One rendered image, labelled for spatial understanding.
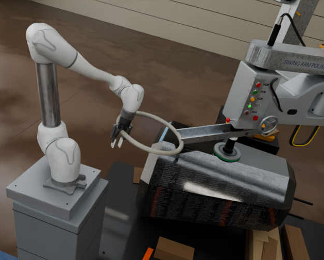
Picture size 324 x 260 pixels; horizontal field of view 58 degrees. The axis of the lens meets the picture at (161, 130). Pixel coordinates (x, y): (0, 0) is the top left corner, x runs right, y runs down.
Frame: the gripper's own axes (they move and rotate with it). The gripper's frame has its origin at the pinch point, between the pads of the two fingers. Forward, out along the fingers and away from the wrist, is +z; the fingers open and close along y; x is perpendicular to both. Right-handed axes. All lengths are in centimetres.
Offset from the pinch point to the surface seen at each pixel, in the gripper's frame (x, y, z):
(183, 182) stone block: -21, 55, 22
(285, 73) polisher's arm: 7, 141, -68
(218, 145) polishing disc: -10, 85, -5
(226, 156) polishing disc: -23, 82, -5
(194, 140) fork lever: -14, 51, -13
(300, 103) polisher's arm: -34, 111, -61
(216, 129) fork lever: -9, 75, -19
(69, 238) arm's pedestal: -38, -33, 37
